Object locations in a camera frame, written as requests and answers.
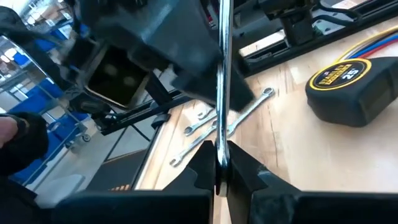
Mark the yellow black tape measure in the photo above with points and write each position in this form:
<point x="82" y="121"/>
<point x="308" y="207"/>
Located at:
<point x="351" y="93"/>

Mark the person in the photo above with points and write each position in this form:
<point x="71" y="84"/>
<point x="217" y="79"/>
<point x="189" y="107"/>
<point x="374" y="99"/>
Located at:
<point x="28" y="146"/>

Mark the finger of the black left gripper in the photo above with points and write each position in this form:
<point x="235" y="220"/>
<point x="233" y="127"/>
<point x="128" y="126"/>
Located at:
<point x="244" y="95"/>
<point x="199" y="74"/>

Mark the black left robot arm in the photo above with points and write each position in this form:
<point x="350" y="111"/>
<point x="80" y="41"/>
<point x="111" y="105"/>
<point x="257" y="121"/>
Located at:
<point x="292" y="28"/>

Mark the person's hand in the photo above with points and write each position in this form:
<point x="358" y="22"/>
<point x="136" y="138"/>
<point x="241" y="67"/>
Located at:
<point x="7" y="130"/>

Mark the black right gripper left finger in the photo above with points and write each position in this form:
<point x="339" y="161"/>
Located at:
<point x="133" y="207"/>

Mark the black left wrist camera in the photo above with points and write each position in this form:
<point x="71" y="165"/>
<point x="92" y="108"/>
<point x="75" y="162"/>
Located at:
<point x="115" y="77"/>

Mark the black floor mat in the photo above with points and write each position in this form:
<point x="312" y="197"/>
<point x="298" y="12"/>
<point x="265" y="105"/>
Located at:
<point x="118" y="171"/>

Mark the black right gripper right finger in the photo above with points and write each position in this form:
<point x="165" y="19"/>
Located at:
<point x="295" y="208"/>

